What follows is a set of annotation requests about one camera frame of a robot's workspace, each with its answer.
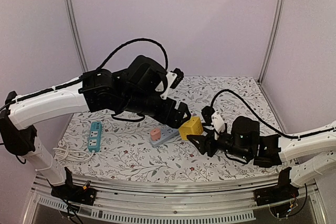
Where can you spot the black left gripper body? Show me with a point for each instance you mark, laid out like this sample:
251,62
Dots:
139,103

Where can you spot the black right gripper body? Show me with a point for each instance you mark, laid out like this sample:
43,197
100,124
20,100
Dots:
212,143

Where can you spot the yellow cube plug adapter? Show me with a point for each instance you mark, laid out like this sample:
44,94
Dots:
192,127

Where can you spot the light blue power strip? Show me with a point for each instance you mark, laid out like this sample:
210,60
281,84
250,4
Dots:
166,134

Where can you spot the pink cube plug adapter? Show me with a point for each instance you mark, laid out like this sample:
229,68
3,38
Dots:
155,134

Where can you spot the teal white power strip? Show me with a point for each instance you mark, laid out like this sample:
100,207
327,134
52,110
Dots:
94,139

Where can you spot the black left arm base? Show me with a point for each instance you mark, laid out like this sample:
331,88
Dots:
68,191

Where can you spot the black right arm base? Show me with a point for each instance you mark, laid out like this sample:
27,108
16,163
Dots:
283,190

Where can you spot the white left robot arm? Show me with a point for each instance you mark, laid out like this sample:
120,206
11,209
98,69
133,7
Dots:
21,113

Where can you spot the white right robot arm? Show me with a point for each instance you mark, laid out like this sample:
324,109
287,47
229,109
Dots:
319,142

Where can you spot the floral patterned table mat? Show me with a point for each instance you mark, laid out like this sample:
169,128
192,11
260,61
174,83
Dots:
126,153

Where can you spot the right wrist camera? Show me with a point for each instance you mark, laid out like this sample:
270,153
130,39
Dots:
214,119

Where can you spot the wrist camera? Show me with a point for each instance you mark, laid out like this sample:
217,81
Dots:
214,119
170,81

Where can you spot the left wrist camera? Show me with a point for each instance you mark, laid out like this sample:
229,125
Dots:
170,81

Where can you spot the aluminium front rail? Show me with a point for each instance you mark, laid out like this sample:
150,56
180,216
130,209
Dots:
224,201

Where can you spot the left aluminium frame post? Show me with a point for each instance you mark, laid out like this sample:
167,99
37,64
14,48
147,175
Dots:
75,35

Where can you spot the aluminium frame post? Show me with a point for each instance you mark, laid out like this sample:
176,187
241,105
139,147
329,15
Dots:
271,41
75,35

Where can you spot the right aluminium frame post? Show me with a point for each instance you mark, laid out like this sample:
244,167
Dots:
271,41

